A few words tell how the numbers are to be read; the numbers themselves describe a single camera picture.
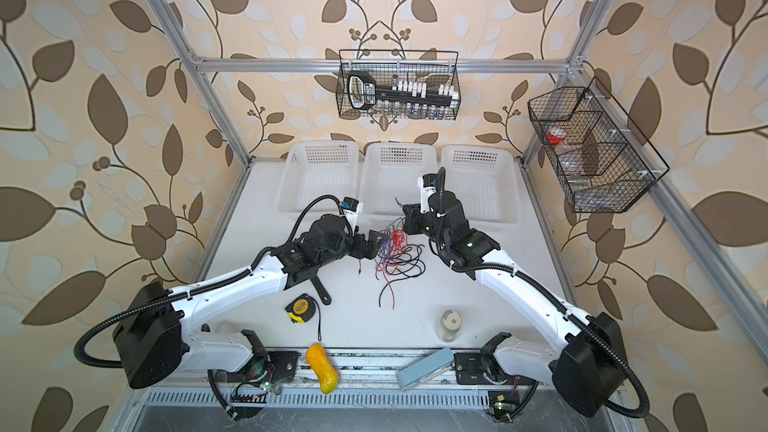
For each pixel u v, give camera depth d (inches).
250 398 29.0
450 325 28.2
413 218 26.3
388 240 34.1
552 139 32.5
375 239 28.9
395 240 34.1
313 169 46.9
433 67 35.8
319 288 34.3
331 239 24.0
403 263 34.3
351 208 27.8
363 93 33.3
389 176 45.8
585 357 15.1
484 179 45.1
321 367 28.0
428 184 26.2
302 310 31.8
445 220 21.8
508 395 28.2
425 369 27.7
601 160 32.5
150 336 16.2
